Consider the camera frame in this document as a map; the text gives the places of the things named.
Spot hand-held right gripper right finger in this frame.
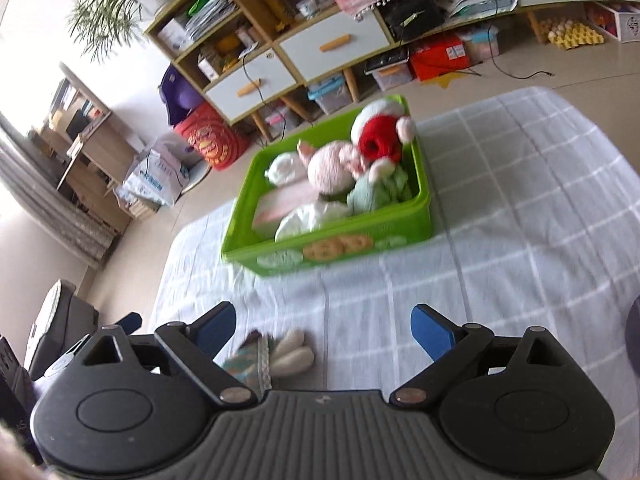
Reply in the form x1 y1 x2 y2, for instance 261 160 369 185
389 303 577 407

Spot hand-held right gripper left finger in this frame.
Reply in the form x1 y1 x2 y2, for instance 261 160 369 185
64 301 259 407

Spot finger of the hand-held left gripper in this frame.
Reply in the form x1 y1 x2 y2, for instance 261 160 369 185
114 311 144 337

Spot patterned cloth with white ears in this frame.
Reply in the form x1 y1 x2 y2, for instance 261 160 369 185
219 328 316 397

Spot green plastic box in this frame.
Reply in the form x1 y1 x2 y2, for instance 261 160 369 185
221 93 434 279

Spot pink tissue pack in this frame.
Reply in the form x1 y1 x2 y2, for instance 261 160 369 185
253 179 326 226

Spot white cloth bundle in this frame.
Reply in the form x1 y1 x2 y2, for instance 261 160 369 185
263 151 309 185
273 198 351 242

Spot green towel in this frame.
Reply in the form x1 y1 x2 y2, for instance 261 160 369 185
346 164 416 216

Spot pink plush toy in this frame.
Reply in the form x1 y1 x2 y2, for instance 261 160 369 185
297 139 371 196

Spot santa plush toy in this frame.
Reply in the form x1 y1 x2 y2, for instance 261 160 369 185
349 98 419 181

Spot person's left forearm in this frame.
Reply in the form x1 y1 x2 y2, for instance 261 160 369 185
0 422 47 480

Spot stack of books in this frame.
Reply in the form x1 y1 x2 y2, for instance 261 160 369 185
114 187 161 221

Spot grey curtain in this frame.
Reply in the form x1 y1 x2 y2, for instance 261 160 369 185
0 124 116 266

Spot grey checked blanket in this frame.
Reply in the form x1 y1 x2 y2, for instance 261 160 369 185
149 85 640 397

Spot white round base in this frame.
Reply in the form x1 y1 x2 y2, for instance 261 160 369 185
177 164 214 194

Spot white plastic bag blue print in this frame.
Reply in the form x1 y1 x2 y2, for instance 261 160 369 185
122 134 194 206

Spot wooden desk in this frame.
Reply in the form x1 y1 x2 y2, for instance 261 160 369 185
29 62 146 234

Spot red printed bag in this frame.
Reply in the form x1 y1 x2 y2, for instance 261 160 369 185
173 102 251 172

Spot clear storage box pink contents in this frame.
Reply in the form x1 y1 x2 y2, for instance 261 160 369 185
262 102 301 134

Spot purple bag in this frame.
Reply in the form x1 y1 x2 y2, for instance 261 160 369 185
158 63 206 129

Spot yellow paper star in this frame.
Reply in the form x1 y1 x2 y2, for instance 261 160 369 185
434 70 476 89

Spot clear storage box blue lid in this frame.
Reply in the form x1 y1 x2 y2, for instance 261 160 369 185
306 73 352 116

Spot small white carton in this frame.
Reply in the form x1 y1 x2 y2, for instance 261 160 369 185
197 54 221 81

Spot clear storage box black lid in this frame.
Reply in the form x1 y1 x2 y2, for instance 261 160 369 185
363 48 415 92

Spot red box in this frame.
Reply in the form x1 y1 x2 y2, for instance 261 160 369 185
407 32 474 82

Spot wooden cabinet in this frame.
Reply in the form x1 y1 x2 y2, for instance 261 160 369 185
144 0 640 127

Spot stack of papers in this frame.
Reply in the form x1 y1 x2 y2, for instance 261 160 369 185
184 0 236 41

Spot black bag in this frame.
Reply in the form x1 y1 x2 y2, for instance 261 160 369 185
382 0 446 44

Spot yellow egg tray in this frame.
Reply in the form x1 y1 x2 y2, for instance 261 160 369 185
538 15 605 51

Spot white printed box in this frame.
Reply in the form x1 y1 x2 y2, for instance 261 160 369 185
589 2 640 44

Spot black cable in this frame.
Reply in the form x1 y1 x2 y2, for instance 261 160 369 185
489 54 556 81

